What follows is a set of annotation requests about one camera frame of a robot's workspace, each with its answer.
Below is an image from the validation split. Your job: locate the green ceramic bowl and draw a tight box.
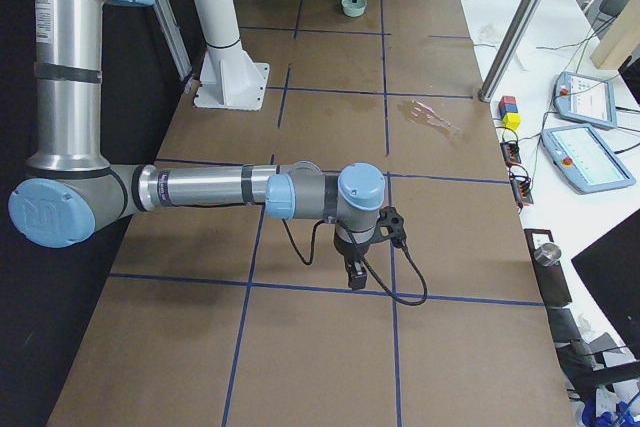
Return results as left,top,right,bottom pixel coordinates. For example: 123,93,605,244
340,0,368,18

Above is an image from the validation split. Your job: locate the black power strip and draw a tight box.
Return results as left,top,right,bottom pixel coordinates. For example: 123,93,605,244
500,140,534,210

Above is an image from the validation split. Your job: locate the red block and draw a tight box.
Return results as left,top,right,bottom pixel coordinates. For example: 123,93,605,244
499,96,516,107

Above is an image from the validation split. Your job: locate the steel tumbler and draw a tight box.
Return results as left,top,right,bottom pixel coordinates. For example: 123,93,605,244
533,242,562,267

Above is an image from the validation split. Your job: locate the blue block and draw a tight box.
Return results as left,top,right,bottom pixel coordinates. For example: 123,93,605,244
498,103,519,117

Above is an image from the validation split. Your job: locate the yellow block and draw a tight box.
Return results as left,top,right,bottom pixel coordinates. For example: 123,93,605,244
501,112,521,130

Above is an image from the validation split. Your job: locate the near teach pendant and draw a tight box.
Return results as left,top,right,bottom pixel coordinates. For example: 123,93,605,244
541,124,636,194

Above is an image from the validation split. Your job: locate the teach pendant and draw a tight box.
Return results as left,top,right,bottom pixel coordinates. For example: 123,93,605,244
541,124,636,194
552,71,617,129

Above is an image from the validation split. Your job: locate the far teach pendant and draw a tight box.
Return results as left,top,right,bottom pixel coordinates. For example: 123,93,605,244
552,71,617,129

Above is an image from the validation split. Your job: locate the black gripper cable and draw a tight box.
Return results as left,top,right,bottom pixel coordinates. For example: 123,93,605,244
279,216,429,306

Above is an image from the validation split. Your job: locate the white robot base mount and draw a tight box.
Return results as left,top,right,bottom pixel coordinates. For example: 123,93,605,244
194,0,270,111

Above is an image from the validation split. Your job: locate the aluminium frame post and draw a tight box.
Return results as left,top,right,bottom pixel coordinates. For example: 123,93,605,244
478,0,541,102

